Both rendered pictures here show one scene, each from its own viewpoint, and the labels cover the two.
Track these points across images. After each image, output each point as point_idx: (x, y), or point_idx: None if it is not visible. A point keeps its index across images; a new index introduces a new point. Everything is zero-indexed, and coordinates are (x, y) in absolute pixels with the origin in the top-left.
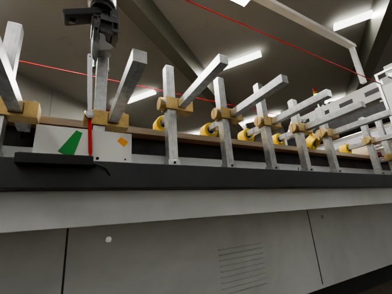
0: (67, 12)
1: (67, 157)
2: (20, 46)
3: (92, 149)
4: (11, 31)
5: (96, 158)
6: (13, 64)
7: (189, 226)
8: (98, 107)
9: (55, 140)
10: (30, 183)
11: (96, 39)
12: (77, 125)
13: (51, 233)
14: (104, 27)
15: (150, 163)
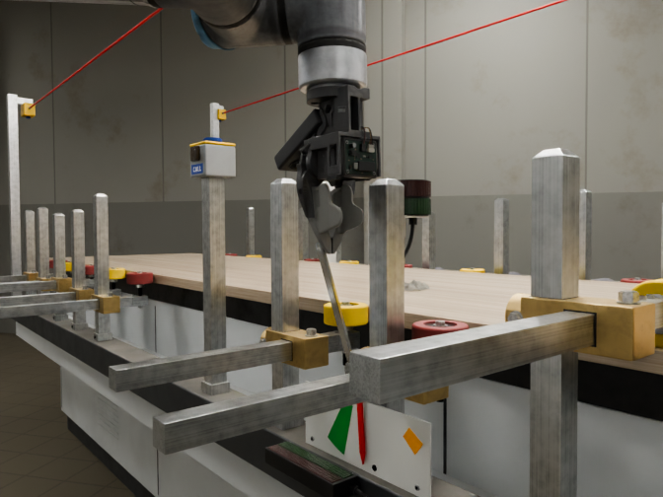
0: (278, 162)
1: (306, 475)
2: (292, 221)
3: (367, 446)
4: (274, 202)
5: (372, 468)
6: (281, 267)
7: None
8: (375, 344)
9: (325, 414)
10: (301, 487)
11: (310, 214)
12: None
13: None
14: (324, 166)
15: (622, 440)
